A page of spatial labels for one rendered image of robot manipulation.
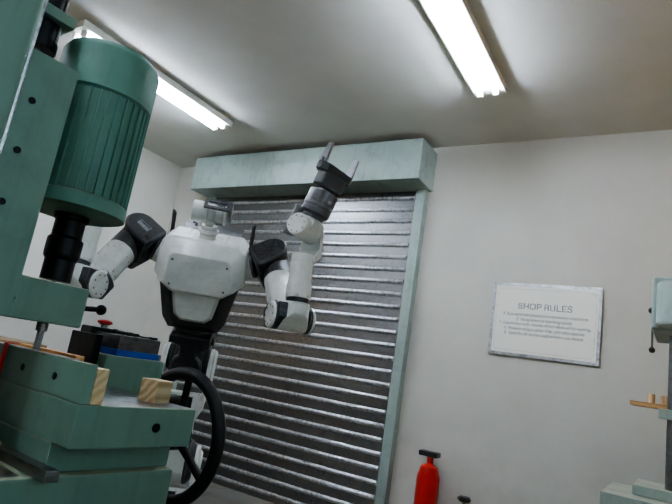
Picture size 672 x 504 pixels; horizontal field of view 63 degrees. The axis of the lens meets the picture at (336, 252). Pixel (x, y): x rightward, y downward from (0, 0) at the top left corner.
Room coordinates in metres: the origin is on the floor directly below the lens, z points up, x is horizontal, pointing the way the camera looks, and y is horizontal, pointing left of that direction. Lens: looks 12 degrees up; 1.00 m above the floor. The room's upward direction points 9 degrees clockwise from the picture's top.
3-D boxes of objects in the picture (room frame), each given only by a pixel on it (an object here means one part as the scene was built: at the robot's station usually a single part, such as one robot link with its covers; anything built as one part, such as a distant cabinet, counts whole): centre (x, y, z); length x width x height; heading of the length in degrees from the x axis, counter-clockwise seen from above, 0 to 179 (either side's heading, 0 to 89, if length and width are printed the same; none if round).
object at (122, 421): (1.08, 0.46, 0.87); 0.61 x 0.30 x 0.06; 53
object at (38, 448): (1.01, 0.45, 0.82); 0.40 x 0.21 x 0.04; 53
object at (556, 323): (3.29, -1.32, 1.48); 0.64 x 0.02 x 0.46; 58
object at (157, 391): (0.96, 0.26, 0.92); 0.04 x 0.04 x 0.04; 63
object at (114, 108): (0.97, 0.48, 1.35); 0.18 x 0.18 x 0.31
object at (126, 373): (1.15, 0.41, 0.91); 0.15 x 0.14 x 0.09; 53
